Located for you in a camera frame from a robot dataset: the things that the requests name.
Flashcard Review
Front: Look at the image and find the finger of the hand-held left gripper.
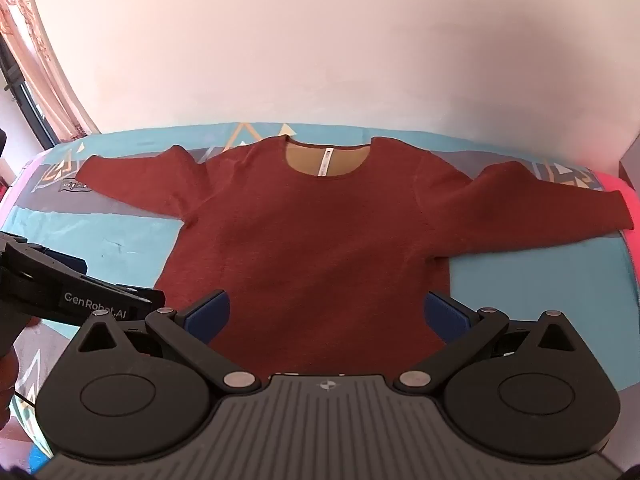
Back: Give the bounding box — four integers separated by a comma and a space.
26, 243, 91, 278

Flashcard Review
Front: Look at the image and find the patterned teal bed sheet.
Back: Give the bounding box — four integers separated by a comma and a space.
0, 121, 640, 461

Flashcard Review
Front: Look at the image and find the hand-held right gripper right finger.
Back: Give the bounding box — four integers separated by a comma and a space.
394, 290, 584, 396

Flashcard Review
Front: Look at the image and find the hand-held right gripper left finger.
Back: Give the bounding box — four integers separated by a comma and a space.
75, 289, 262, 397

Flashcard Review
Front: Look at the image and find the dark red sweater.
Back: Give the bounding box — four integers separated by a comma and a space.
75, 136, 636, 377

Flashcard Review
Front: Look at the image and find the dark window frame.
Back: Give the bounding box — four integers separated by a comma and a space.
0, 35, 51, 152

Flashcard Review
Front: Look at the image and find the pink floral curtain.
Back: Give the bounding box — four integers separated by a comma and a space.
0, 0, 99, 144

